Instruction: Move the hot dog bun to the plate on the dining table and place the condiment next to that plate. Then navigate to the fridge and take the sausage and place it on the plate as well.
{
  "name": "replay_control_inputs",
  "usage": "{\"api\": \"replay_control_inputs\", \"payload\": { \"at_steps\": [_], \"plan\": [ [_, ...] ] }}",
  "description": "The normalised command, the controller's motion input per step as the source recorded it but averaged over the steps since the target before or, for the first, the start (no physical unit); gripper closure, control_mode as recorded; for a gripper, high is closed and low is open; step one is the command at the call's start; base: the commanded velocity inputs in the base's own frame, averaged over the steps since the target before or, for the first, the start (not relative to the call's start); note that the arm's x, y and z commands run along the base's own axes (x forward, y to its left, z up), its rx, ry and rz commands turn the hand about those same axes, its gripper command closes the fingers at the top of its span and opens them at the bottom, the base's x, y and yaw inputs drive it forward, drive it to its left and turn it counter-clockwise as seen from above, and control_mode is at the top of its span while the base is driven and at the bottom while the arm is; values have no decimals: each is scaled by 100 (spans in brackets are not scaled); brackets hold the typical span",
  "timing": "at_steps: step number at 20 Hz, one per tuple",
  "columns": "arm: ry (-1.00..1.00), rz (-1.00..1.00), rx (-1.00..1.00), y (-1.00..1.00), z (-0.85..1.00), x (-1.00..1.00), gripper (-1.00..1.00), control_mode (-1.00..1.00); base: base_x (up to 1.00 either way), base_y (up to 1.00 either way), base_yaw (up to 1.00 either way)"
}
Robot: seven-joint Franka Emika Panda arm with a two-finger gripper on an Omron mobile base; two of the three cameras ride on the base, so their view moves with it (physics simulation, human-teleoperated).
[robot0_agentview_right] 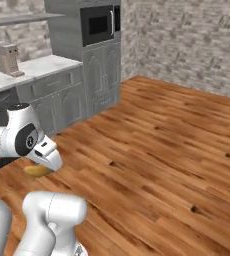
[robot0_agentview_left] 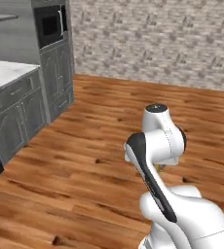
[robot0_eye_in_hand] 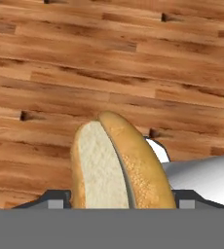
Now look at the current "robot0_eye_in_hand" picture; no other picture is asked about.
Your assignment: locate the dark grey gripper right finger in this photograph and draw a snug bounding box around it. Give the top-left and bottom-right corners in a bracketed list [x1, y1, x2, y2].
[171, 189, 224, 210]

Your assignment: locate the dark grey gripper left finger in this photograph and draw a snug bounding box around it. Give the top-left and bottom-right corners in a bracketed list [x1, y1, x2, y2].
[12, 189, 73, 210]

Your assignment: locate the hot dog bun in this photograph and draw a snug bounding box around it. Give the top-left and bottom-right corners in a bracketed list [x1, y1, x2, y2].
[69, 110, 177, 210]

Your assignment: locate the white rounded object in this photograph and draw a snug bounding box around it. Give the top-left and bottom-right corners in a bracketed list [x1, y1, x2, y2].
[144, 136, 224, 209]

